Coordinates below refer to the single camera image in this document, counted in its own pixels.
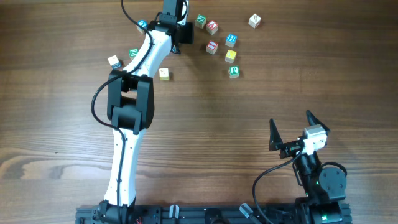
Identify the red I block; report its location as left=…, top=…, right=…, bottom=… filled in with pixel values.
left=206, top=40, right=218, bottom=55

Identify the red A block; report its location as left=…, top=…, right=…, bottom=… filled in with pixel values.
left=206, top=20, right=218, bottom=35

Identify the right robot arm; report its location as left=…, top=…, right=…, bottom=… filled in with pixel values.
left=269, top=110, right=352, bottom=223

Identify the plain block far right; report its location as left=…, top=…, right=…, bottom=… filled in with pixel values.
left=248, top=14, right=261, bottom=29

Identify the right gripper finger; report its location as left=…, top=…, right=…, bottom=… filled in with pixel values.
left=306, top=110, right=330, bottom=132
left=269, top=119, right=283, bottom=151

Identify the green Z block upper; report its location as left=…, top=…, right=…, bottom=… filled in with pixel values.
left=195, top=14, right=206, bottom=29

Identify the plain block blue P side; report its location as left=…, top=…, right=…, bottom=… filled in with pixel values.
left=108, top=55, right=121, bottom=70

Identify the left camera cable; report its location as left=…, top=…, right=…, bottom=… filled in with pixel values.
left=90, top=0, right=156, bottom=224

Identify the plain block yellow side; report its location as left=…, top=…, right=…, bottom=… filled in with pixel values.
left=159, top=68, right=170, bottom=80

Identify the green J block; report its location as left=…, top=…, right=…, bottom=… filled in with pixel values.
left=228, top=65, right=240, bottom=78

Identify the right camera cable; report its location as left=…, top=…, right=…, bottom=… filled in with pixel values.
left=252, top=141, right=307, bottom=224

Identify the yellow top block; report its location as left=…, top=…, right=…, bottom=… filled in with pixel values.
left=225, top=50, right=237, bottom=63

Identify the blue 1 block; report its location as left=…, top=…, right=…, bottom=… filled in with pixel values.
left=136, top=20, right=147, bottom=34

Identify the green Z block left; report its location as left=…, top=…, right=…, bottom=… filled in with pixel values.
left=129, top=48, right=139, bottom=60

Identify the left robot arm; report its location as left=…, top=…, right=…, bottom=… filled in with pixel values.
left=89, top=1, right=193, bottom=223

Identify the camera cable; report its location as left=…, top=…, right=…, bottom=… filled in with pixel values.
left=252, top=141, right=307, bottom=224
left=90, top=0, right=156, bottom=224

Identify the green z block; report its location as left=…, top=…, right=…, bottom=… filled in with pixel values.
left=195, top=14, right=206, bottom=29
left=129, top=48, right=139, bottom=60

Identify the blue H block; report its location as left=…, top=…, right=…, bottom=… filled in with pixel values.
left=225, top=34, right=237, bottom=48

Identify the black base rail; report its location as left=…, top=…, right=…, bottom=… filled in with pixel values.
left=75, top=203, right=353, bottom=224

